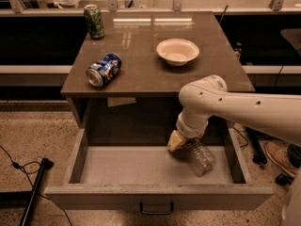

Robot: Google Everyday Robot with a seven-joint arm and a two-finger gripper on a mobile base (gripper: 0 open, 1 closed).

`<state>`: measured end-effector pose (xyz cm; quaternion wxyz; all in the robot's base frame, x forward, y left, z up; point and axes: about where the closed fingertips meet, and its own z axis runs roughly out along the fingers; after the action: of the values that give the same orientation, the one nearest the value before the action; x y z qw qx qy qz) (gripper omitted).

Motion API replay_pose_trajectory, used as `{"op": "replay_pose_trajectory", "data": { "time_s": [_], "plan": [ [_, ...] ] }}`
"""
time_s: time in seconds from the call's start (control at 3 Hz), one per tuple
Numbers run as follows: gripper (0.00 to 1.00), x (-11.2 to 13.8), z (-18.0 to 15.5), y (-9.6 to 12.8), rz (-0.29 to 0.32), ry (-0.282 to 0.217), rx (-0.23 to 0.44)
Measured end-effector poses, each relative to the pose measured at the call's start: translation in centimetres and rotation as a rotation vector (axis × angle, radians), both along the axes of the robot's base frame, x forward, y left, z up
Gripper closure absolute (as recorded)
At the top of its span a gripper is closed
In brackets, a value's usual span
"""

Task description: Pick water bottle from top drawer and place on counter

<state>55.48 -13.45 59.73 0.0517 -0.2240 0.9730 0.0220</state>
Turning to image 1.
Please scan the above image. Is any clear plastic water bottle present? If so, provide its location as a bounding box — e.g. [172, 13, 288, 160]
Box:
[183, 137, 216, 177]

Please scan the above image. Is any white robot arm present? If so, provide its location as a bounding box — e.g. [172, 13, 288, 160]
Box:
[167, 75, 301, 226]

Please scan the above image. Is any brown cabinet with counter top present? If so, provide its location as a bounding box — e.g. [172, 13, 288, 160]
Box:
[61, 11, 254, 146]

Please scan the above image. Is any paper note under counter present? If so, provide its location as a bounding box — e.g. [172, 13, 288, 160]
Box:
[107, 97, 136, 107]

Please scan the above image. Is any open grey top drawer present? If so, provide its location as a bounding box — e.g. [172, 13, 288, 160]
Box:
[45, 118, 272, 211]

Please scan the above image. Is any black tripod leg right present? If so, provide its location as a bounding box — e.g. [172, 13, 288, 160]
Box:
[246, 128, 267, 165]

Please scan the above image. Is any black tripod leg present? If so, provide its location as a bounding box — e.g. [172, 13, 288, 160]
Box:
[246, 128, 267, 165]
[19, 158, 54, 226]

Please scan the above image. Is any white paper bowl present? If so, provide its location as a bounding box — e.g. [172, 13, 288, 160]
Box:
[156, 39, 199, 67]

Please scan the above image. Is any blue soda can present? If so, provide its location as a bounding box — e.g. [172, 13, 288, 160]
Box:
[86, 54, 122, 87]

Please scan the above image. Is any brown shoe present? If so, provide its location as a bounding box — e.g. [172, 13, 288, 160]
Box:
[265, 142, 300, 177]

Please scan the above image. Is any black stand foot right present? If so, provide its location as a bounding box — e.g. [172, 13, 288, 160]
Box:
[275, 173, 293, 186]

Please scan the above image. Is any dark jeans leg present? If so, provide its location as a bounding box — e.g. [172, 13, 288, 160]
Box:
[287, 144, 301, 169]

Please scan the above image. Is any black tripod leg left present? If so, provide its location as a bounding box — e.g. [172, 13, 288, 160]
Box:
[19, 158, 54, 226]

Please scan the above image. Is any green soda can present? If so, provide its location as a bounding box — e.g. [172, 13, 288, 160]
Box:
[84, 4, 104, 40]

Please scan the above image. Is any black cable on floor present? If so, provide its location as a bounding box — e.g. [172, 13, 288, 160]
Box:
[0, 144, 73, 226]

